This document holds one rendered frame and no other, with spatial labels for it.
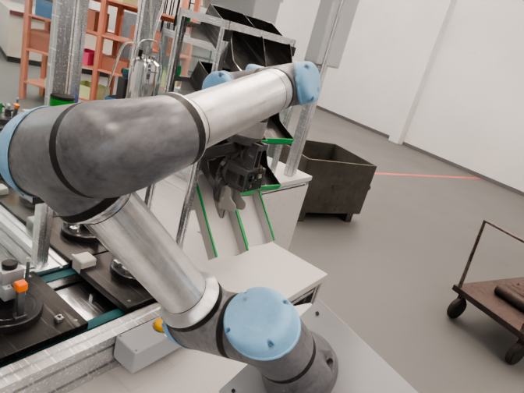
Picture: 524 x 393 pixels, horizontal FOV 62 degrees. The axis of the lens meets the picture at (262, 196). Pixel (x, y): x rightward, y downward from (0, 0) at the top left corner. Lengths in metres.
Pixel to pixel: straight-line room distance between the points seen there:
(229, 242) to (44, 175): 0.92
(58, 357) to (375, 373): 0.62
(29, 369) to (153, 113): 0.63
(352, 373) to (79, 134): 0.65
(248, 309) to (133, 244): 0.22
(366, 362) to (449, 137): 10.34
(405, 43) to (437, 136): 2.61
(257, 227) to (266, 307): 0.81
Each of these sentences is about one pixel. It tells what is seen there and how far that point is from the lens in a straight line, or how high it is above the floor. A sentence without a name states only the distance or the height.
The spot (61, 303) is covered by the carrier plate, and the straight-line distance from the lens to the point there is 1.14.
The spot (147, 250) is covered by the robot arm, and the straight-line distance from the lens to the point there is 0.67.
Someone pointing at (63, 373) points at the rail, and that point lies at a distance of 1.04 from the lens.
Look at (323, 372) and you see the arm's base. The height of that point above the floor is 1.12.
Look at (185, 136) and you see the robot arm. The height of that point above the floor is 1.52.
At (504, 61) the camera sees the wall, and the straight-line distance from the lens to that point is 10.85.
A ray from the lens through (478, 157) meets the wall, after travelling 10.76.
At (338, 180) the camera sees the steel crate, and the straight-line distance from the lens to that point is 4.57.
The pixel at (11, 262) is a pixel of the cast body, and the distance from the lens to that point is 1.04.
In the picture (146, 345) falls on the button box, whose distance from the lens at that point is 1.06.
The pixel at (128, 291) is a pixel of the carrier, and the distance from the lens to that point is 1.19.
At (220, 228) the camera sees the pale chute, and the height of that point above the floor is 1.05.
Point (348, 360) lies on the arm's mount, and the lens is 0.91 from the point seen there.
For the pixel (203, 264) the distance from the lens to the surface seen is 1.58.
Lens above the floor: 1.65
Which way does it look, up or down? 20 degrees down
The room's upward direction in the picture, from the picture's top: 15 degrees clockwise
